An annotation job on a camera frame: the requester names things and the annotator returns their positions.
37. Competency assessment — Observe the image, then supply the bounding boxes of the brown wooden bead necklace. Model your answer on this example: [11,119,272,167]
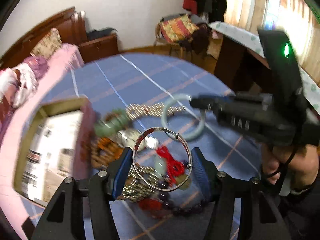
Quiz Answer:
[83,137,124,169]

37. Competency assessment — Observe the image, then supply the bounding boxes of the dark green jade bangle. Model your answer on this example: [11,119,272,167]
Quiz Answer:
[94,108,130,137]

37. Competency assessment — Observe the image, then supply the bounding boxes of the silver bangle bracelet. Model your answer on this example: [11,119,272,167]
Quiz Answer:
[132,126,194,193]

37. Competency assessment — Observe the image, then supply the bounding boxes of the silver wrist watch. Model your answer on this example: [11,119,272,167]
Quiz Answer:
[116,128,159,152]

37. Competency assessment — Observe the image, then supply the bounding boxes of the pale green jade pendant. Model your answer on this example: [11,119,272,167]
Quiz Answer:
[154,155,167,179]

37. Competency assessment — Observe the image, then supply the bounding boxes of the pink bed sheet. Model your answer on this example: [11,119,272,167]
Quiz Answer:
[0,43,86,239]

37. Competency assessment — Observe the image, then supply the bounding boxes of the metallic silver bead necklace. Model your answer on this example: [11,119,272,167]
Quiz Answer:
[117,164,163,203]

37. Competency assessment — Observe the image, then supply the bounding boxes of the red hanging garment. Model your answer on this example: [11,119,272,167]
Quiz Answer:
[183,0,197,15]

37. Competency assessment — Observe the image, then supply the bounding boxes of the rattan chair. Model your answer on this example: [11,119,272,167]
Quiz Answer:
[153,22,194,59]

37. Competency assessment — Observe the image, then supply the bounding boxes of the dark clothes on nightstand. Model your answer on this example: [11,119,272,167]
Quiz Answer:
[87,28,117,41]

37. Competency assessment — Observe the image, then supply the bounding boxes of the dark maroon clothes on chair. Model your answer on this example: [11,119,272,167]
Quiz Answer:
[178,23,212,55]

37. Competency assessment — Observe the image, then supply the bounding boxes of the floral pillow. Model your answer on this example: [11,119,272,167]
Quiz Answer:
[30,28,62,59]

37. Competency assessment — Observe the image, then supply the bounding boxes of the pink metal tin box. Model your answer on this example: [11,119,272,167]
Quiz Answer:
[13,95,95,207]

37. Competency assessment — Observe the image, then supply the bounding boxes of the wooden nightstand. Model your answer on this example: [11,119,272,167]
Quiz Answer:
[78,34,119,63]

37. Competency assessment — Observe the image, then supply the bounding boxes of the beige curtain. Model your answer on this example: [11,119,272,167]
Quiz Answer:
[225,0,319,83]

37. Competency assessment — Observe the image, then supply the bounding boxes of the desk with patterned cover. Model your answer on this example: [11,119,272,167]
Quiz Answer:
[208,21,320,116]

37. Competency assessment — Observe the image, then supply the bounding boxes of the red knot tassel charm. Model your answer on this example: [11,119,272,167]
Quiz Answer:
[156,145,185,186]

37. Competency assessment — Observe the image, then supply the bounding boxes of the person's right hand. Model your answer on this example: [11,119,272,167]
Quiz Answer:
[261,144,319,190]

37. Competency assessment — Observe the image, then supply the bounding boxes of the pink purple patchwork quilt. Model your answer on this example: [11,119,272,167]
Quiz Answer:
[1,63,38,132]

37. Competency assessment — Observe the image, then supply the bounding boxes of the dark purple bead bracelet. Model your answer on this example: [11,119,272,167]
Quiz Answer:
[157,177,209,217]

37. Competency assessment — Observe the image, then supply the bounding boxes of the blue plaid tablecloth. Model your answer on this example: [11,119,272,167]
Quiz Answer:
[22,52,263,240]

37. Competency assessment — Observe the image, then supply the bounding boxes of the purple garment on bed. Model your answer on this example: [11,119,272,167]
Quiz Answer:
[23,56,49,81]

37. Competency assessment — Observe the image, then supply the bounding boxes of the pearl bead necklace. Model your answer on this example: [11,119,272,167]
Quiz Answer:
[125,103,187,118]

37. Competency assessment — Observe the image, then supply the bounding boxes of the pale jade bangle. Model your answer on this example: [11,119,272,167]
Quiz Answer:
[161,94,206,141]

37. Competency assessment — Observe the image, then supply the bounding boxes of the wooden bed headboard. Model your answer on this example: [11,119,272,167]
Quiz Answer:
[0,6,87,69]

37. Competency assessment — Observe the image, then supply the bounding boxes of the colourful striped cushion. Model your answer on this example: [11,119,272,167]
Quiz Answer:
[160,14,199,43]

